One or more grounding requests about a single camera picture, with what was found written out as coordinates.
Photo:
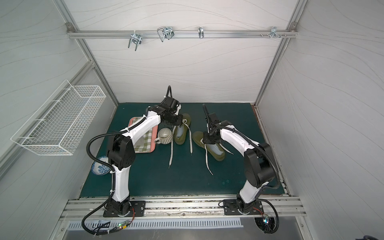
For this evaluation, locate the pink tray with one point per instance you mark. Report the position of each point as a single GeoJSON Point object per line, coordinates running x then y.
{"type": "Point", "coordinates": [143, 133]}

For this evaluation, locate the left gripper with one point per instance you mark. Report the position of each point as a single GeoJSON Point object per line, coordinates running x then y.
{"type": "Point", "coordinates": [176, 120]}

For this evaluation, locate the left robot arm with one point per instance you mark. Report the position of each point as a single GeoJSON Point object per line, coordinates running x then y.
{"type": "Point", "coordinates": [121, 152]}

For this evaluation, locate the metal bracket right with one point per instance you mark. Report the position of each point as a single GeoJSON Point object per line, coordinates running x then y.
{"type": "Point", "coordinates": [273, 34]}

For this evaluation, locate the small metal clip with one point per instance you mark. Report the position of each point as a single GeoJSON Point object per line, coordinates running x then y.
{"type": "Point", "coordinates": [201, 32]}

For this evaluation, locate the aluminium crossbar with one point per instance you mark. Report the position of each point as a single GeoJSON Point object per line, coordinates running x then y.
{"type": "Point", "coordinates": [179, 34]}

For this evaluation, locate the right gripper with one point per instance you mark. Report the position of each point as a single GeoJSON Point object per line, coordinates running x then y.
{"type": "Point", "coordinates": [212, 138]}

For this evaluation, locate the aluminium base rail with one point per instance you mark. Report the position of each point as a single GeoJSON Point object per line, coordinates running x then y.
{"type": "Point", "coordinates": [200, 206]}

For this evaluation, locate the green checkered cloth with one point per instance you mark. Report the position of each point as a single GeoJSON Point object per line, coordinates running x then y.
{"type": "Point", "coordinates": [146, 144]}

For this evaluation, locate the metal U-bolt clamp left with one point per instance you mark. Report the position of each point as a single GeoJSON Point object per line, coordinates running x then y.
{"type": "Point", "coordinates": [136, 40]}

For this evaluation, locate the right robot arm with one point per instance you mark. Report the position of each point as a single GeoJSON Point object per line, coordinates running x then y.
{"type": "Point", "coordinates": [260, 166]}

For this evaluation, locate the white vent strip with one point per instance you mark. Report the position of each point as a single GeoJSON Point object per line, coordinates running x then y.
{"type": "Point", "coordinates": [155, 224]}

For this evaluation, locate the olive shoe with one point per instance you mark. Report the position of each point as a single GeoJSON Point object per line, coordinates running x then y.
{"type": "Point", "coordinates": [197, 137]}
{"type": "Point", "coordinates": [186, 121]}

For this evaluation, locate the ribbed ceramic cup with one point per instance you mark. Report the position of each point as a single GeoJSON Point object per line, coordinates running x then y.
{"type": "Point", "coordinates": [164, 137]}

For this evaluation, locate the blue white patterned bowl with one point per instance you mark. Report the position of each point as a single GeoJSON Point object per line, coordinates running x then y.
{"type": "Point", "coordinates": [99, 169]}

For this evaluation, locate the light blue insole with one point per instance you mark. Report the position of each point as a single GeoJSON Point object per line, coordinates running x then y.
{"type": "Point", "coordinates": [180, 132]}
{"type": "Point", "coordinates": [216, 149]}

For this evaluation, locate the metal hook clamp middle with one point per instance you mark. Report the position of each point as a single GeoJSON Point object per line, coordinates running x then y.
{"type": "Point", "coordinates": [165, 33]}

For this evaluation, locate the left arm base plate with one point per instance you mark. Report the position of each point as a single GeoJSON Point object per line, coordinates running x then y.
{"type": "Point", "coordinates": [115, 209]}

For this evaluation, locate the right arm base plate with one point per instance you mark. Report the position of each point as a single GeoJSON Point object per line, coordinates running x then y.
{"type": "Point", "coordinates": [234, 207]}

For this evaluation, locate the white wire basket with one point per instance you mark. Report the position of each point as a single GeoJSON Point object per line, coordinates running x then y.
{"type": "Point", "coordinates": [57, 127]}

